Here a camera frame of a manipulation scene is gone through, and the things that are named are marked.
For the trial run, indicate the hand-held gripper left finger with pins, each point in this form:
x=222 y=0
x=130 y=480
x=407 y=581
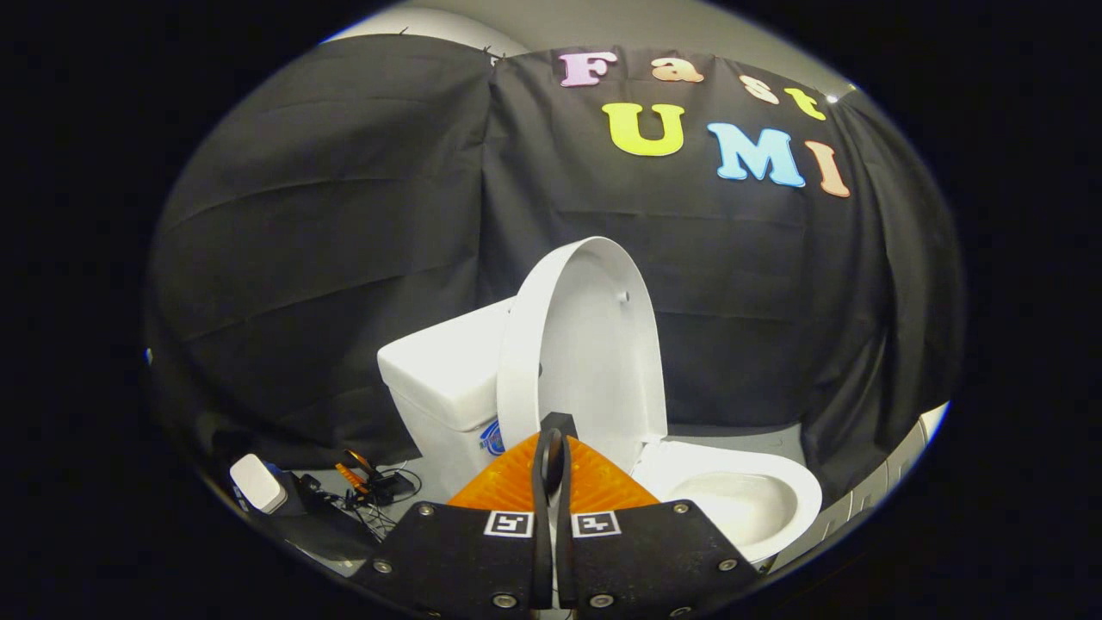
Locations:
x=541 y=551

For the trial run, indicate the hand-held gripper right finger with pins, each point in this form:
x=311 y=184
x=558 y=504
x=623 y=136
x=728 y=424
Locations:
x=566 y=560

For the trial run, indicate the white toilet lid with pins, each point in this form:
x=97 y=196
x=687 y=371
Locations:
x=594 y=344

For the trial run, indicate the white ceramic toilet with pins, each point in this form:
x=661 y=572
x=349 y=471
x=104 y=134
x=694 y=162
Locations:
x=448 y=370

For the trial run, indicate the small white box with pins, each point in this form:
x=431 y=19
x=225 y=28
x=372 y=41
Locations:
x=256 y=483

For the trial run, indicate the white cabinet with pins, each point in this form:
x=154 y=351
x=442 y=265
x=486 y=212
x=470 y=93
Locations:
x=869 y=491

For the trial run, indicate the black backdrop cloth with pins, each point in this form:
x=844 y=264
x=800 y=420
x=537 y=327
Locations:
x=344 y=258

